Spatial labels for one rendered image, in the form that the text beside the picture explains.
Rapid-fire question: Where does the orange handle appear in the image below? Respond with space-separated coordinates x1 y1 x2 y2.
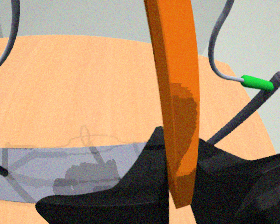
143 0 200 209

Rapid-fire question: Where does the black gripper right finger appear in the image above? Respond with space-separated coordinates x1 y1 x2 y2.
189 137 280 224

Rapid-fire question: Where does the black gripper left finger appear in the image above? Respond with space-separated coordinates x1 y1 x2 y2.
35 125 169 224

